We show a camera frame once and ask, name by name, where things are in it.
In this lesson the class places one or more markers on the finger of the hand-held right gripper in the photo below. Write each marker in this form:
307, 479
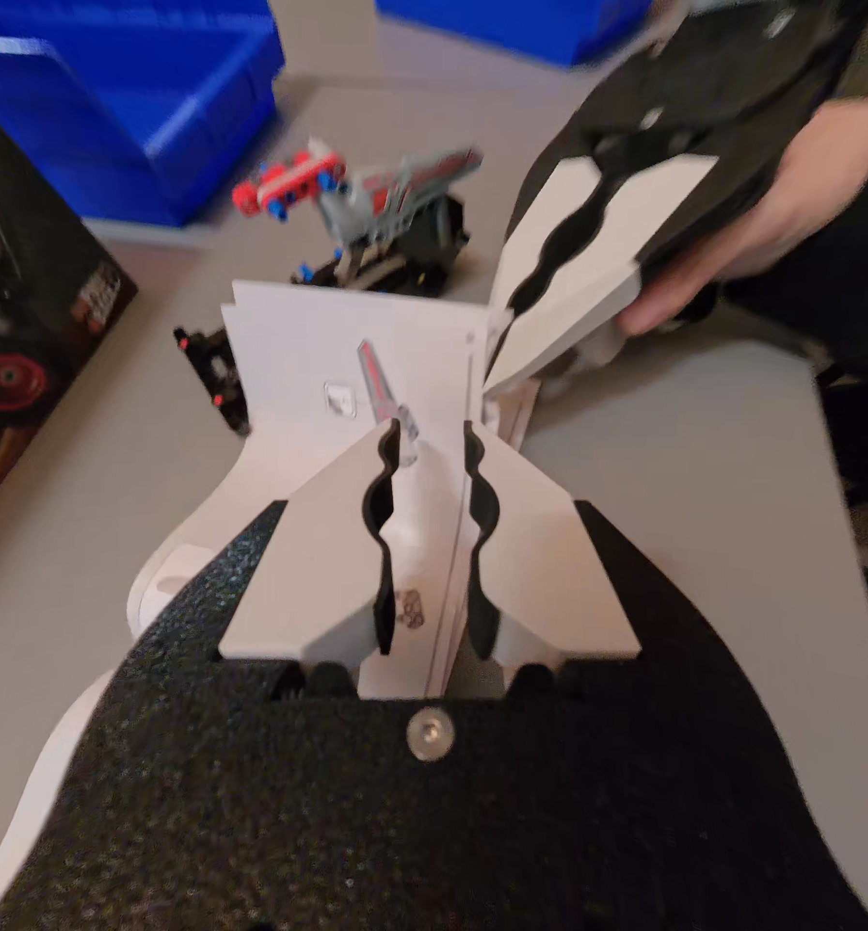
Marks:
543, 203
623, 247

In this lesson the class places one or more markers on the grey desk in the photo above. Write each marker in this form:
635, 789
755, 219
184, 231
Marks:
696, 451

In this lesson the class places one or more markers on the black toy set box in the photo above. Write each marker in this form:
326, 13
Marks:
27, 291

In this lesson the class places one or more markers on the person's right hand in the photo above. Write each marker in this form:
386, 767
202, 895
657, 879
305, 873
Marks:
805, 182

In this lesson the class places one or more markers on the person's dark clothing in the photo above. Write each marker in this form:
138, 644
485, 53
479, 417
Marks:
856, 305

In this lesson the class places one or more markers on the red grey toy vehicle model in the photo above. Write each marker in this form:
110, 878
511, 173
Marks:
376, 203

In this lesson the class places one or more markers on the blue plastic bin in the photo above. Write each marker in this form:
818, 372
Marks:
114, 109
521, 29

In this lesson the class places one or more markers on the white instruction booklet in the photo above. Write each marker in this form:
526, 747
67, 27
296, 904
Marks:
296, 378

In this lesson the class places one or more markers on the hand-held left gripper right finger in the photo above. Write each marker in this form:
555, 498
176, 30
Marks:
550, 560

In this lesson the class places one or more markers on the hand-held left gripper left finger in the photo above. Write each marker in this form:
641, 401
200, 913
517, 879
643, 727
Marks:
310, 560

